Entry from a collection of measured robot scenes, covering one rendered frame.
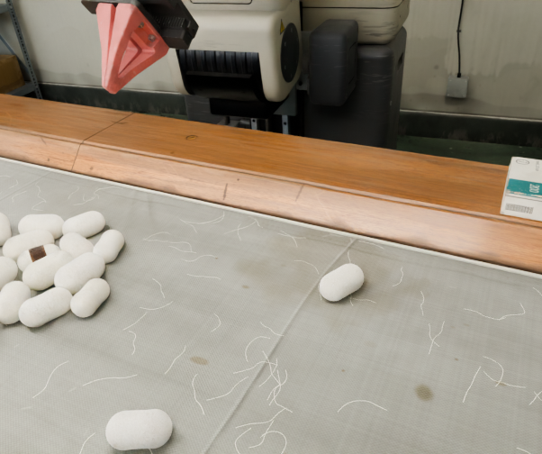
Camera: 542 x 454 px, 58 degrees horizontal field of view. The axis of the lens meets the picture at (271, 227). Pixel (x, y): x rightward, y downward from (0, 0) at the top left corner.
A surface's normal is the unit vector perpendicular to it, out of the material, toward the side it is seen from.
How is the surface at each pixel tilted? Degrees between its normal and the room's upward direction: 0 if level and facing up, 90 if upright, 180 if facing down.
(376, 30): 90
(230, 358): 0
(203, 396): 0
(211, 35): 98
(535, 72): 90
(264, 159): 0
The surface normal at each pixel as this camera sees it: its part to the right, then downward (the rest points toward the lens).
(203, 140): -0.05, -0.83
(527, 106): -0.35, 0.52
